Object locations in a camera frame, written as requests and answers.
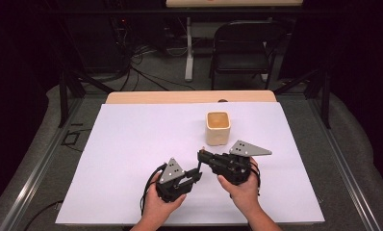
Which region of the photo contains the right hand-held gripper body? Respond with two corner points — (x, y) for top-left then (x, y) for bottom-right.
(212, 140), (273, 187)

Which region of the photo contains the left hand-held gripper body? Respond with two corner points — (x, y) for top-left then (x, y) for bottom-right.
(155, 157), (195, 204)

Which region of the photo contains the person's right hand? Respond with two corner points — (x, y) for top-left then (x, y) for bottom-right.
(217, 156), (261, 215)

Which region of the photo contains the person's left hand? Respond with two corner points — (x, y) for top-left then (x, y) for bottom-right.
(142, 181), (188, 223)

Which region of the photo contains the cream square cup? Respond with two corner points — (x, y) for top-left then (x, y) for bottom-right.
(205, 110), (232, 147)

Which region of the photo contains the white table sheet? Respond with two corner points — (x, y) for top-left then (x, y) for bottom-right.
(55, 101), (326, 226)

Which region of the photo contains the wooden table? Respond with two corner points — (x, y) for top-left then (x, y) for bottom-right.
(105, 90), (278, 105)

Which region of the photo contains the black folding chair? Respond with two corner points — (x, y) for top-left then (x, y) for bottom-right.
(208, 20), (288, 91)

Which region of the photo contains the white table leg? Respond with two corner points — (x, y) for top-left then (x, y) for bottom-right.
(184, 16), (195, 83)

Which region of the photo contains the dark equipment cabinet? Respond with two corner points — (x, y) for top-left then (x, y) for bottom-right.
(64, 13), (131, 74)

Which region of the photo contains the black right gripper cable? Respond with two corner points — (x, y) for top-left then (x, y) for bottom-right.
(249, 161), (262, 197)

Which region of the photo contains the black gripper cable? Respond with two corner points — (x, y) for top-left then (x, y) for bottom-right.
(249, 161), (262, 197)
(140, 163), (168, 217)

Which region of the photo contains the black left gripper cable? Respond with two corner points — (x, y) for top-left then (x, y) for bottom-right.
(140, 163), (168, 217)

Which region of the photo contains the bundle of floor cables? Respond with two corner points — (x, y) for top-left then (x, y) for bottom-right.
(114, 44), (197, 92)

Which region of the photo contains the aluminium floor rail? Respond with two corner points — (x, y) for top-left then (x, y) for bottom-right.
(0, 95), (86, 231)
(307, 95), (383, 231)

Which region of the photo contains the black frame stand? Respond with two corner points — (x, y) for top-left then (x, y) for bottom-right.
(273, 66), (333, 130)
(58, 68), (115, 129)

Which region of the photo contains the black floor cable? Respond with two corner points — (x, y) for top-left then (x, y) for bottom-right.
(22, 199), (64, 231)

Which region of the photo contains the black horizontal frame bar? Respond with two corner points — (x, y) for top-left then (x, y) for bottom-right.
(44, 7), (342, 15)

